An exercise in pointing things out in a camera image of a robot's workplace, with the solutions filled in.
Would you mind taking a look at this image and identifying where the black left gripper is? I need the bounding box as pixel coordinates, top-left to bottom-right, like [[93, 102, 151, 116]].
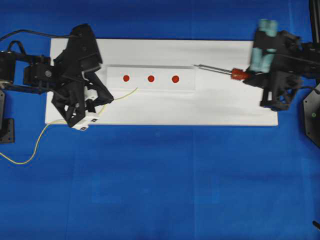
[[23, 51, 114, 131]]

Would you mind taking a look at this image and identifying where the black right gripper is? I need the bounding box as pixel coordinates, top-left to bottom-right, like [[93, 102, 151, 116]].
[[243, 19, 304, 112]]

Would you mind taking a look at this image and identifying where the red soldering iron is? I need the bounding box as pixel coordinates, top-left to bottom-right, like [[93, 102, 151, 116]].
[[193, 64, 268, 81]]

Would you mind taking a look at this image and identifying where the yellow solder wire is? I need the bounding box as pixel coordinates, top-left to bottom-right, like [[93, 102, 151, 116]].
[[0, 86, 139, 165]]

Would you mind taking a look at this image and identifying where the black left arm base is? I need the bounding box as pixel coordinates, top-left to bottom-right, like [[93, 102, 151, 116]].
[[0, 89, 15, 145]]

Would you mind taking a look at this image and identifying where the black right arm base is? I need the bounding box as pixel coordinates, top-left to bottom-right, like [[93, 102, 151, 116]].
[[303, 90, 320, 148]]

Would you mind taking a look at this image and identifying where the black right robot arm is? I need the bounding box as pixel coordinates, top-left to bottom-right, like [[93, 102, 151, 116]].
[[243, 19, 320, 112]]

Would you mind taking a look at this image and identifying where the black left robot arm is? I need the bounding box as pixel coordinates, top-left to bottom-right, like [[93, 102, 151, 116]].
[[0, 50, 114, 131]]

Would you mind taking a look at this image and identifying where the red dot mark one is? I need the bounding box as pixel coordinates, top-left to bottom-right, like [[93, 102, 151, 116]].
[[123, 75, 130, 82]]

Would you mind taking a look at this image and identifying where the red dot mark two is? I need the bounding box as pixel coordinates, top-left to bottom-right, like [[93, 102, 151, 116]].
[[147, 75, 155, 83]]

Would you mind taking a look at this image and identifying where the red dot mark three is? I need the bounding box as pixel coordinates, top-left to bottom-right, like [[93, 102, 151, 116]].
[[171, 75, 180, 83]]

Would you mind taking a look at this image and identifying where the small white raised plate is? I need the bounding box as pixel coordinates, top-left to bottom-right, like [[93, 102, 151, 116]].
[[102, 64, 196, 92]]

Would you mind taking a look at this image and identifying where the large white base board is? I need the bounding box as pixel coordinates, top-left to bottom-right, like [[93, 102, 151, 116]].
[[44, 37, 279, 127]]

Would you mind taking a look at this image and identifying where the blue table cloth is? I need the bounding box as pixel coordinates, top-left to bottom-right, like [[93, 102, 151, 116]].
[[0, 0, 320, 240]]

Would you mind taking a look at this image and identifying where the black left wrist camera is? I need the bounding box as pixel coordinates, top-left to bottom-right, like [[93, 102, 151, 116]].
[[62, 24, 103, 75]]

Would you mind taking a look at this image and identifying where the black right camera cable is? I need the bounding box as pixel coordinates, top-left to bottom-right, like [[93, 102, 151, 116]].
[[298, 84, 320, 96]]

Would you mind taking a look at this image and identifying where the black frame post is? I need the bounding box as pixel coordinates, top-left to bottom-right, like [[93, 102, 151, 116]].
[[308, 0, 320, 44]]

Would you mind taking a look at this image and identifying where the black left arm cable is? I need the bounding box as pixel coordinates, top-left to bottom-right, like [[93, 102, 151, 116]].
[[0, 29, 75, 51]]

